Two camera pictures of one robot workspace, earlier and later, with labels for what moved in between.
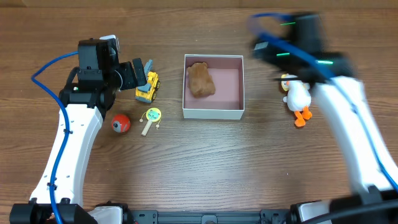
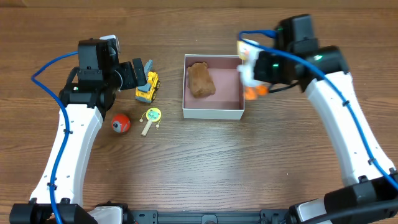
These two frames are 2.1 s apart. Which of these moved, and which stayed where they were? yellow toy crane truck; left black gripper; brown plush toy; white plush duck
Moved: white plush duck
Stayed: brown plush toy; yellow toy crane truck; left black gripper
